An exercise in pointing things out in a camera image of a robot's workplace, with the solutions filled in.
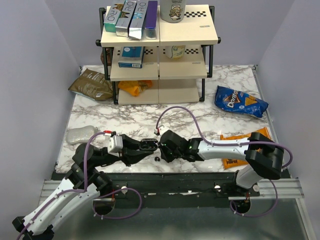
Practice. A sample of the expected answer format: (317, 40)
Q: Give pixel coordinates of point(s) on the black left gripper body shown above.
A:
(125, 156)

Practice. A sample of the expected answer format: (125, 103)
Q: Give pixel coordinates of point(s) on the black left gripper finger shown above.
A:
(136, 156)
(129, 142)

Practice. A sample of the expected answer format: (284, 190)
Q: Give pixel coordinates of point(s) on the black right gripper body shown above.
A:
(169, 155)

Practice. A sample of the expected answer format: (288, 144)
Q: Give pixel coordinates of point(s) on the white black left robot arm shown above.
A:
(82, 183)

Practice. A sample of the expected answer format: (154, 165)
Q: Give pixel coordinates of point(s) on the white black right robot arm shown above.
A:
(264, 157)

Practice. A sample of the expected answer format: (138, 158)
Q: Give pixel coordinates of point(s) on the silver glitter pouch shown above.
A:
(80, 135)

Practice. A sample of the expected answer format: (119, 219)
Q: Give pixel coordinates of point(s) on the yellow orange snack packet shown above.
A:
(135, 87)

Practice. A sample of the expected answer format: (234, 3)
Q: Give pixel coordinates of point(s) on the orange snack bag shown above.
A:
(235, 154)

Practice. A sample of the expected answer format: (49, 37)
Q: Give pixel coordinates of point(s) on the brown foil pouch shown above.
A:
(93, 85)

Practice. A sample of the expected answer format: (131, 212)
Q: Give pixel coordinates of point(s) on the blue Doritos chip bag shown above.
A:
(239, 102)

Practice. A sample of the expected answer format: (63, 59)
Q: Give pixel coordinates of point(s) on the blue white carton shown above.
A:
(131, 57)

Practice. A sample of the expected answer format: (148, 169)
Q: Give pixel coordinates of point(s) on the dark brown packet behind shelf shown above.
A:
(105, 57)

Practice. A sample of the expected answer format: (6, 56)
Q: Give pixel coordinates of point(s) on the beige three-tier shelf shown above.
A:
(180, 80)

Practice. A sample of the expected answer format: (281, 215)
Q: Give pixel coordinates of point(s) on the cream printed mug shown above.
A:
(174, 52)

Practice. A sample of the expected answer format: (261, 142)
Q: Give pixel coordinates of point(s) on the silver blue RIO box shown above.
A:
(138, 20)

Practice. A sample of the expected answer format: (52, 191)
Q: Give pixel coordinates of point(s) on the purple box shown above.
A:
(151, 20)

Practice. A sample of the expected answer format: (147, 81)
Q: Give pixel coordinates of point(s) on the teal RIO box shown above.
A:
(113, 15)

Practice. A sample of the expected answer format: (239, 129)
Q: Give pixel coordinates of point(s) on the white cartoon mug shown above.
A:
(172, 11)

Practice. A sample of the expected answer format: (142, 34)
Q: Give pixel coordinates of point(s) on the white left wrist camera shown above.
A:
(115, 144)

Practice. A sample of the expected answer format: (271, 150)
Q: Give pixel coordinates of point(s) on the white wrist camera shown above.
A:
(160, 130)
(115, 144)

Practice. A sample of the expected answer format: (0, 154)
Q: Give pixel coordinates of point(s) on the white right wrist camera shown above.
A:
(160, 130)

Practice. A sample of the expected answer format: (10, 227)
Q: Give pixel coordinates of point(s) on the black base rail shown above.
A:
(174, 190)

